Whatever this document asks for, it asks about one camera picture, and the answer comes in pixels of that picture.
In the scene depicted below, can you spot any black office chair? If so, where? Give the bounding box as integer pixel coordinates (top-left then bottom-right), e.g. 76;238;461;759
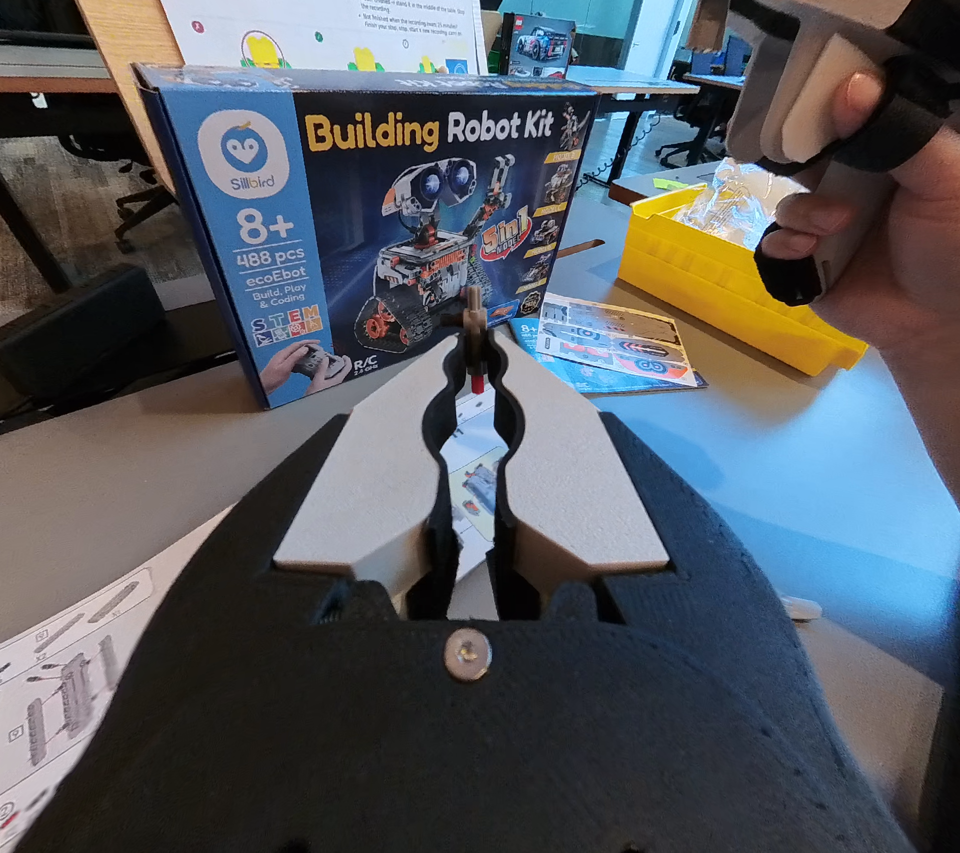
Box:
112;163;181;254
656;73;723;169

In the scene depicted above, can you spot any blue robot kit box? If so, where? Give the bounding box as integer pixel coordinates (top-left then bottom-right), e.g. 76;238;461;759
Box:
131;61;601;412

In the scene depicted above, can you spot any car set box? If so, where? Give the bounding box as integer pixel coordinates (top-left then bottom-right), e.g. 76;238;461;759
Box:
501;11;579;79

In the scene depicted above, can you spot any grey desk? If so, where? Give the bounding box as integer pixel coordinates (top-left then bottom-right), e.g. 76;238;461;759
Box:
0;189;960;824

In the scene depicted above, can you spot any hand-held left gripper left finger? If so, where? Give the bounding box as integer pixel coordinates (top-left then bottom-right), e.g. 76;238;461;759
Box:
273;334;472;620

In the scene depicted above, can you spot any brown wooden table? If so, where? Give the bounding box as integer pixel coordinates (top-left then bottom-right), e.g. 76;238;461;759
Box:
607;163;721;209

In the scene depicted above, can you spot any yellow plastic bin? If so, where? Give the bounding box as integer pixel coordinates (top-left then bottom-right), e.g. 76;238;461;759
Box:
617;181;870;376

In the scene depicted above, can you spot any clear plastic bag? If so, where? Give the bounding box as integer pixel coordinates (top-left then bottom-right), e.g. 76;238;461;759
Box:
667;159;811;262

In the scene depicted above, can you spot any wooden board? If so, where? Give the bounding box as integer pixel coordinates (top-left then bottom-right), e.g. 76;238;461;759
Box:
26;0;500;194

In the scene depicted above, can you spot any blue leaflet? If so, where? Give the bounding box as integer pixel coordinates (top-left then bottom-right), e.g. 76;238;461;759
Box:
510;316;710;395

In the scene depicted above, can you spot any white background desk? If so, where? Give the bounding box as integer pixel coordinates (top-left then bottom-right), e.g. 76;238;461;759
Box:
566;65;700;119

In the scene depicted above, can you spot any person's right hand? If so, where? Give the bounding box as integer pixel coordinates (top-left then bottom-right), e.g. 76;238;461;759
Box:
772;71;960;498

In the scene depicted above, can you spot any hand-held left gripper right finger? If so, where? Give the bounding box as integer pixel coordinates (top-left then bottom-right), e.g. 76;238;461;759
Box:
474;334;672;620

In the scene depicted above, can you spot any open instruction booklet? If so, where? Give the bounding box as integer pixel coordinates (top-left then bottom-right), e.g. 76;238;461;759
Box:
0;391;511;853

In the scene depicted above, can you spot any small grey pin connector piece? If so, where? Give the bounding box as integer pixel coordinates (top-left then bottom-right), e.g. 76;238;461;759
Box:
438;284;496;395

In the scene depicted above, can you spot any black electronic box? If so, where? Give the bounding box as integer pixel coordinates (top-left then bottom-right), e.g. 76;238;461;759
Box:
0;264;170;404

